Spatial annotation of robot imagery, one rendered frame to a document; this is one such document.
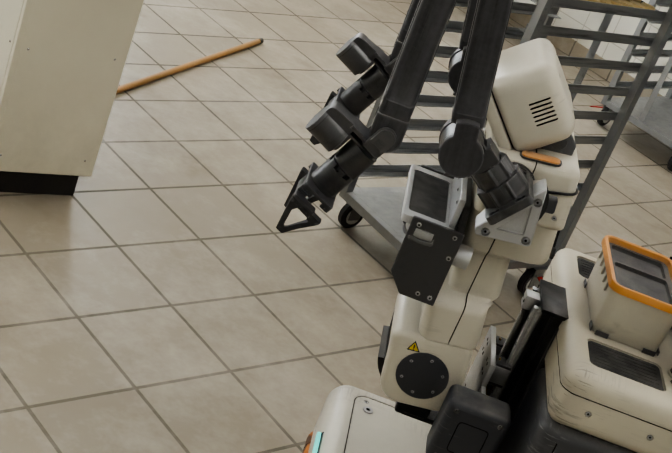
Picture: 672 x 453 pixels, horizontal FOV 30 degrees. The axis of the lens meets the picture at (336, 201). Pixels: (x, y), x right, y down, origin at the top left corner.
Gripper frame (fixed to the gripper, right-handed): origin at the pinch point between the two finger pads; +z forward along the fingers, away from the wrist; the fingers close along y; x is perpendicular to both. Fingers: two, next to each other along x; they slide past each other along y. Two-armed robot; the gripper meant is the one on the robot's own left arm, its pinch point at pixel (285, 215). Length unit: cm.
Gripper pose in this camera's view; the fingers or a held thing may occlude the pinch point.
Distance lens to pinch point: 222.9
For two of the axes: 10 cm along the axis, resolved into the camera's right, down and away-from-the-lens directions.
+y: -1.1, 4.0, -9.1
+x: 6.9, 6.9, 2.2
